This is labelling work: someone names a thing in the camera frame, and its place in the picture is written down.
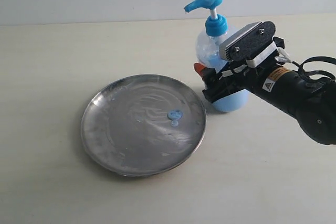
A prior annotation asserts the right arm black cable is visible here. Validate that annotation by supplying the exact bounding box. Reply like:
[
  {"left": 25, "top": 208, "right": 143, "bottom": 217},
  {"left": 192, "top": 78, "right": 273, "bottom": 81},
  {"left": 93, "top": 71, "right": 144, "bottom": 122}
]
[{"left": 288, "top": 56, "right": 336, "bottom": 82}]

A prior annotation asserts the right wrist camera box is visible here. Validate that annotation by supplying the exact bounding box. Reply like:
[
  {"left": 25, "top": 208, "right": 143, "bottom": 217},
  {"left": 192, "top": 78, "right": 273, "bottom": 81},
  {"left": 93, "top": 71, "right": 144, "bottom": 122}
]
[{"left": 219, "top": 21, "right": 277, "bottom": 68}]

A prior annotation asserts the blue soap blob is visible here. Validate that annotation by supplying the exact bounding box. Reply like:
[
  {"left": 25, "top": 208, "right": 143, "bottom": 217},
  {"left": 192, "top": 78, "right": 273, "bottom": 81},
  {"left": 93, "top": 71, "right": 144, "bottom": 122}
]
[{"left": 167, "top": 109, "right": 183, "bottom": 127}]

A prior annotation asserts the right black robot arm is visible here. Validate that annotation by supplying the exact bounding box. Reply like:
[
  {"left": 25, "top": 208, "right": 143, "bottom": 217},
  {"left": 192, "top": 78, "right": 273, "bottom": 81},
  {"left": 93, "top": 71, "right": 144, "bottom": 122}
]
[{"left": 194, "top": 37, "right": 335, "bottom": 145}]

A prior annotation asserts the round steel plate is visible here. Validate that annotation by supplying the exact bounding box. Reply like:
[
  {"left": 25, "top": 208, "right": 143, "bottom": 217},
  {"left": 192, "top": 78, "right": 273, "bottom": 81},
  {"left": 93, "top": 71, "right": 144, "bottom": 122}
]
[{"left": 80, "top": 74, "right": 206, "bottom": 177}]

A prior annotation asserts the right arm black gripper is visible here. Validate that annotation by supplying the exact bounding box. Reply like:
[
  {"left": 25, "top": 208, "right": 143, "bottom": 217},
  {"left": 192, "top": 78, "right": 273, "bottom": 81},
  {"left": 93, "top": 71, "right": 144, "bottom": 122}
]
[{"left": 193, "top": 36, "right": 285, "bottom": 103}]

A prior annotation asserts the blue soap pump bottle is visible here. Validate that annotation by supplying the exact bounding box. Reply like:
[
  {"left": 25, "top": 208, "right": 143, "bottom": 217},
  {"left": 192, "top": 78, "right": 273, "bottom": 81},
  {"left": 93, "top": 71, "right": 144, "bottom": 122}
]
[{"left": 184, "top": 0, "right": 248, "bottom": 112}]

